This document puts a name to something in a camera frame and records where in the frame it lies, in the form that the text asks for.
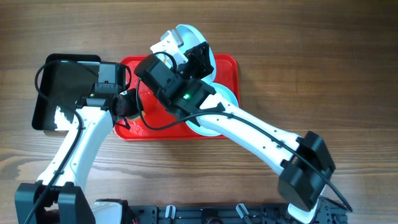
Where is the white plate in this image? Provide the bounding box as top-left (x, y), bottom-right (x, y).
top-left (186, 82), bottom-right (239, 137)
top-left (176, 24), bottom-right (216, 84)

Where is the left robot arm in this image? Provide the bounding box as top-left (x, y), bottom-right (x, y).
top-left (14, 63), bottom-right (140, 223)

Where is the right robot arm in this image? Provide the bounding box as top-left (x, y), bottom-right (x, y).
top-left (134, 42), bottom-right (336, 223)

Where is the red serving tray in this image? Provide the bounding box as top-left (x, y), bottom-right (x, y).
top-left (114, 54), bottom-right (240, 141)

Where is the black water tray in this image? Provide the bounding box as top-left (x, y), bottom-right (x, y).
top-left (32, 54), bottom-right (101, 131)

